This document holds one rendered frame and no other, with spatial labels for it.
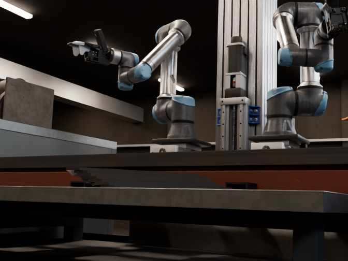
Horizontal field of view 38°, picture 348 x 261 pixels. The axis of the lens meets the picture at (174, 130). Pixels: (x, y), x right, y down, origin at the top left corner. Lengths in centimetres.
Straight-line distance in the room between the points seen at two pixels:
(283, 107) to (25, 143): 115
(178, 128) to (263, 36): 64
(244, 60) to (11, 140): 117
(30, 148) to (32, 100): 520
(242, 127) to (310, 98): 35
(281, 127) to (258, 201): 151
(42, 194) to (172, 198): 30
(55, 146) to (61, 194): 144
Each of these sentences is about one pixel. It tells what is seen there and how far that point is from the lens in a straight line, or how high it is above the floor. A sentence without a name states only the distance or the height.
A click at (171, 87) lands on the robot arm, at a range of 262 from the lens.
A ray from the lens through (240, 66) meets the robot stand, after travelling 251.
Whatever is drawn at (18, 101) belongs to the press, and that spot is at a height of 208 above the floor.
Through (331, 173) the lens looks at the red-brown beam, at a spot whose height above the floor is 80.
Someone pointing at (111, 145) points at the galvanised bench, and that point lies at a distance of 271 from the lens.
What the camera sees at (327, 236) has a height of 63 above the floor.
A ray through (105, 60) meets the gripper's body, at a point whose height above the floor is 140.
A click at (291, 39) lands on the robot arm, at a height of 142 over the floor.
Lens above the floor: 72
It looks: 8 degrees up
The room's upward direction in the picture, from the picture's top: 2 degrees clockwise
